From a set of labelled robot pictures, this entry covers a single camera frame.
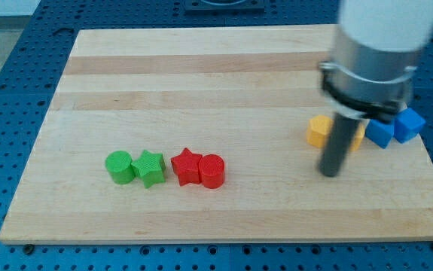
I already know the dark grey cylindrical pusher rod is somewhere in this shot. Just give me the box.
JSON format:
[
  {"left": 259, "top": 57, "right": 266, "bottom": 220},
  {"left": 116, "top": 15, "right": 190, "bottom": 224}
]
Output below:
[{"left": 318, "top": 113, "right": 361, "bottom": 177}]

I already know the blue triangle block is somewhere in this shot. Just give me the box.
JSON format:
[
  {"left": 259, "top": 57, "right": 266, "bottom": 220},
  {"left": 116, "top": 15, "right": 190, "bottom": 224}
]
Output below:
[{"left": 365, "top": 119, "right": 394, "bottom": 149}]

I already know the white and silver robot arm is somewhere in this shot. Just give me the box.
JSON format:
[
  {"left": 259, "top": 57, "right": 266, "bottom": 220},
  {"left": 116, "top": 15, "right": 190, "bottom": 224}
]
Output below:
[{"left": 318, "top": 0, "right": 433, "bottom": 177}]

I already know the yellow block behind rod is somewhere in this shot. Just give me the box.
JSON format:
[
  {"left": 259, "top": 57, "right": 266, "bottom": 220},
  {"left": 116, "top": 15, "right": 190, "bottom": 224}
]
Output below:
[{"left": 350, "top": 123, "right": 365, "bottom": 151}]

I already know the yellow hexagon block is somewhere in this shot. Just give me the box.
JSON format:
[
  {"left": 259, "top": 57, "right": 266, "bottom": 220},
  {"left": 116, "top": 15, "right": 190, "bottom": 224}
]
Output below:
[{"left": 306, "top": 115, "right": 333, "bottom": 148}]

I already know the blue cube block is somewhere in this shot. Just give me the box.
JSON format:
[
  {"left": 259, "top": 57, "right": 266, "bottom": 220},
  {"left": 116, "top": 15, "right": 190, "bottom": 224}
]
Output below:
[{"left": 394, "top": 108, "right": 426, "bottom": 143}]

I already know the red cylinder block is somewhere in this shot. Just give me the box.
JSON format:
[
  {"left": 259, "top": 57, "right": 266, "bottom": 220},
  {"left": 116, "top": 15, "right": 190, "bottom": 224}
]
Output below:
[{"left": 198, "top": 154, "right": 225, "bottom": 189}]

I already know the red star block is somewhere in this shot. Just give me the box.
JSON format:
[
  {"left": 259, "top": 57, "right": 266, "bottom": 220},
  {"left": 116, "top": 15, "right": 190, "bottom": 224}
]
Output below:
[{"left": 171, "top": 148, "right": 203, "bottom": 186}]

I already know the light wooden board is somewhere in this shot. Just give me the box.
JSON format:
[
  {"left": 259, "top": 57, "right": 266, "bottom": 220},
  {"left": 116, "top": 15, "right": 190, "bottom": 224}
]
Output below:
[{"left": 0, "top": 25, "right": 433, "bottom": 245}]

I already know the green star block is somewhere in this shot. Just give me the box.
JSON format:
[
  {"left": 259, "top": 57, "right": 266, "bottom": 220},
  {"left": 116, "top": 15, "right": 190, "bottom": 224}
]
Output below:
[{"left": 131, "top": 150, "right": 166, "bottom": 189}]

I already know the green cylinder block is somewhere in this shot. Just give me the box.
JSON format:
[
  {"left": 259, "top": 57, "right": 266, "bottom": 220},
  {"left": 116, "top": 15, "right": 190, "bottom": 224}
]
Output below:
[{"left": 105, "top": 151, "right": 136, "bottom": 184}]

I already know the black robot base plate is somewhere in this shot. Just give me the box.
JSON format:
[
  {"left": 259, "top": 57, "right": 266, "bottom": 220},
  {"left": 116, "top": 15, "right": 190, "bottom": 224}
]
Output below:
[{"left": 181, "top": 0, "right": 265, "bottom": 14}]

